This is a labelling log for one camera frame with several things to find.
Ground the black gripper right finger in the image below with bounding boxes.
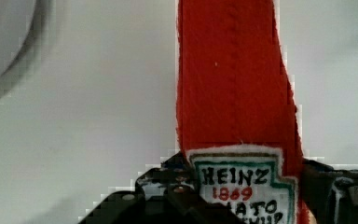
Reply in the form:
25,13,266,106
301,159,358,224

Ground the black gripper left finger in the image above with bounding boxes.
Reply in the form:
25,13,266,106
78,153,241,224

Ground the red felt ketchup bottle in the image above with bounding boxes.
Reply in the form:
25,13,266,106
176,0,310,224

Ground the large grey round plate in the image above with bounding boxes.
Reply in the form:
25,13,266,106
0,0,51,99

